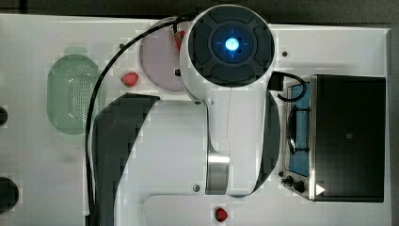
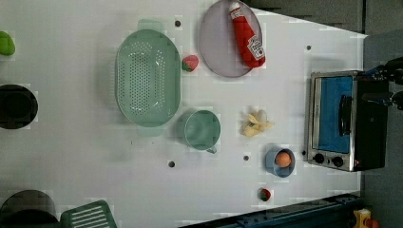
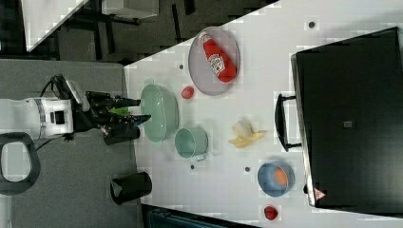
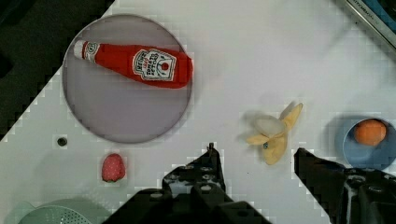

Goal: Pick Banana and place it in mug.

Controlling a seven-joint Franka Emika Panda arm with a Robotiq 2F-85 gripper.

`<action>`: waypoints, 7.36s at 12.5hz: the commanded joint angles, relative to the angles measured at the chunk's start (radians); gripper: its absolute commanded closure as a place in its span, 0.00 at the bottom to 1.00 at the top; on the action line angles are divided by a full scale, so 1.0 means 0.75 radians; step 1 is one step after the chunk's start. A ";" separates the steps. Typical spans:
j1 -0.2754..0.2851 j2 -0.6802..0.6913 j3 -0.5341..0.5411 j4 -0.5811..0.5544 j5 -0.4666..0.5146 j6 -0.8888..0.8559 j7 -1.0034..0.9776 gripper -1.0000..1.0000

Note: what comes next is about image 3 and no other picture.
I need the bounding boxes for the grey round plate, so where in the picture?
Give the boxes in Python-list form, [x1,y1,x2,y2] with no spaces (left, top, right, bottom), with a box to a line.
[188,27,240,96]

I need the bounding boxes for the red strawberry toy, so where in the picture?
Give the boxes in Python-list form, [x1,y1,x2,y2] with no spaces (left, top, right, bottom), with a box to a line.
[181,86,194,100]

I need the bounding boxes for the peeled yellow banana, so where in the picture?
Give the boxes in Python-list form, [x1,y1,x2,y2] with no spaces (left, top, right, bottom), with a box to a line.
[228,121,265,148]

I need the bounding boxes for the black cylinder cup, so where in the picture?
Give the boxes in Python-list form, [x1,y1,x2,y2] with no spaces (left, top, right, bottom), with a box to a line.
[110,172,152,205]
[104,126,140,145]

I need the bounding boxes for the black toaster oven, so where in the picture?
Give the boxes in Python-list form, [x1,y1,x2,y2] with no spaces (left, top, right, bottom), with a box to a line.
[290,27,403,218]

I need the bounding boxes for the green colander bowl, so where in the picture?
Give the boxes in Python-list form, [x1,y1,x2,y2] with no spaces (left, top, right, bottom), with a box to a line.
[141,84,179,143]

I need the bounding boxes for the red fruit toy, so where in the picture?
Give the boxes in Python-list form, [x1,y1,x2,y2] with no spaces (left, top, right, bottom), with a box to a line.
[264,205,278,220]

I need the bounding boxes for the green pear toy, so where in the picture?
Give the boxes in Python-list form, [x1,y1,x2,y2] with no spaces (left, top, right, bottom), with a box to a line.
[109,107,130,115]

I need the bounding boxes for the red ketchup bottle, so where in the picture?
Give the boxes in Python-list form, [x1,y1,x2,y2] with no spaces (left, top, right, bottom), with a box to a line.
[199,31,237,83]

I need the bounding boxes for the orange ball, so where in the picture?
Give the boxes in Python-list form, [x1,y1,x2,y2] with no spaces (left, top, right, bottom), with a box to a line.
[275,168,288,185]

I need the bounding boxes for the blue bowl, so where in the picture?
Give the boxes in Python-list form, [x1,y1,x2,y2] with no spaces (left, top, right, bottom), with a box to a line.
[258,161,295,198]

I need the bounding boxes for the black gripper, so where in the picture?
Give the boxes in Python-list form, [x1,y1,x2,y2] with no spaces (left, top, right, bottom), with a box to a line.
[65,80,151,137]

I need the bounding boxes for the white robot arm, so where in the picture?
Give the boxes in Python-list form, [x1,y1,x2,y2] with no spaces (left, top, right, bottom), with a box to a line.
[1,74,151,196]

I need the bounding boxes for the green mug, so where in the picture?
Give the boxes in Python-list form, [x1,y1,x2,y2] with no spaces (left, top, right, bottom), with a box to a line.
[175,126,208,162]

